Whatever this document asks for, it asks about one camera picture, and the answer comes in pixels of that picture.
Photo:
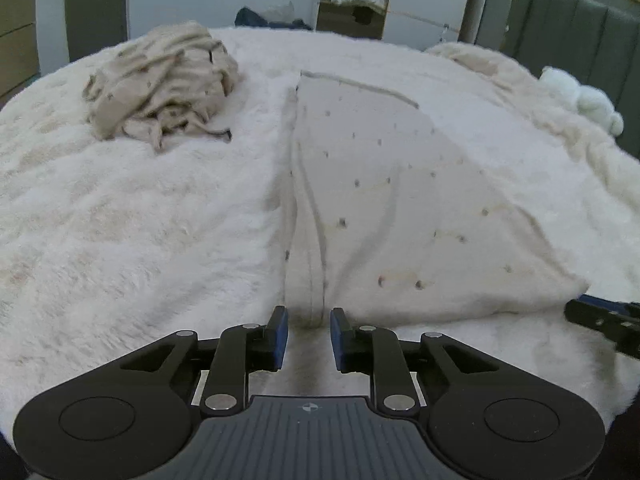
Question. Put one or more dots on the white plastic bag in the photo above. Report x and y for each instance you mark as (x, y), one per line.
(280, 11)

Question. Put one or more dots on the olive grey door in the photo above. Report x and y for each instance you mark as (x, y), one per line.
(95, 10)

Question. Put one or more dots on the cream fluffy blanket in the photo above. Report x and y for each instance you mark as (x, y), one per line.
(530, 95)

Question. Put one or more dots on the grey upholstered headboard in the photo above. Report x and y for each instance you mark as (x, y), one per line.
(575, 25)

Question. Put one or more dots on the beige dotted pajama shirt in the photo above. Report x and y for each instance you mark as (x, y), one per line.
(160, 90)

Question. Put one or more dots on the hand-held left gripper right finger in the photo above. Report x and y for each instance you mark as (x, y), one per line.
(337, 337)

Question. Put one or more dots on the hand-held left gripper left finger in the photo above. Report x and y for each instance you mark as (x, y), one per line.
(282, 335)

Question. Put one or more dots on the white plush toy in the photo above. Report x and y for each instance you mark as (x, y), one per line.
(580, 95)

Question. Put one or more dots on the dark blue cloth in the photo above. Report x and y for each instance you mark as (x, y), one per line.
(255, 16)

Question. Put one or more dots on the beige dotted pajama pants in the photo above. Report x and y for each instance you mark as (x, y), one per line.
(380, 185)

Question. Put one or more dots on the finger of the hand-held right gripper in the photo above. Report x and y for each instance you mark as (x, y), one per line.
(600, 325)

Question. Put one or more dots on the white fluffy bed blanket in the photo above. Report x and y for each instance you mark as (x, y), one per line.
(125, 235)

